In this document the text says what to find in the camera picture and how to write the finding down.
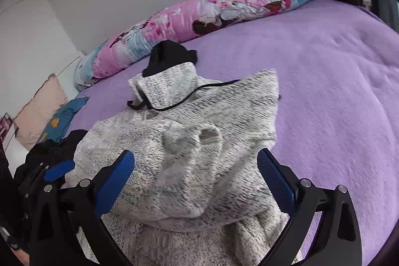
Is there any pink wall poster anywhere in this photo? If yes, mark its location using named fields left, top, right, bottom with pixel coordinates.
left=0, top=113, right=13, bottom=143

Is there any pink floral rolled quilt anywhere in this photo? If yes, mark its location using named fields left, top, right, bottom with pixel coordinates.
left=73, top=0, right=311, bottom=90

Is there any purple fleece bed blanket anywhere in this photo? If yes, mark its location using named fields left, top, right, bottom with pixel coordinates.
left=72, top=0, right=398, bottom=265

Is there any grey knit hooded sweater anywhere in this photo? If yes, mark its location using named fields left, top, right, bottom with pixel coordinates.
left=64, top=39, right=303, bottom=266

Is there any beige pillow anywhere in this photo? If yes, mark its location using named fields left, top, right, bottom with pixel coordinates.
left=14, top=74, right=68, bottom=151

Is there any black clothes pile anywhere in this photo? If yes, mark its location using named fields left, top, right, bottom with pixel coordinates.
left=13, top=130, right=88, bottom=187

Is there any blue cloth with orange print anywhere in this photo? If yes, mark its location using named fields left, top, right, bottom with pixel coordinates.
left=36, top=96, right=89, bottom=144

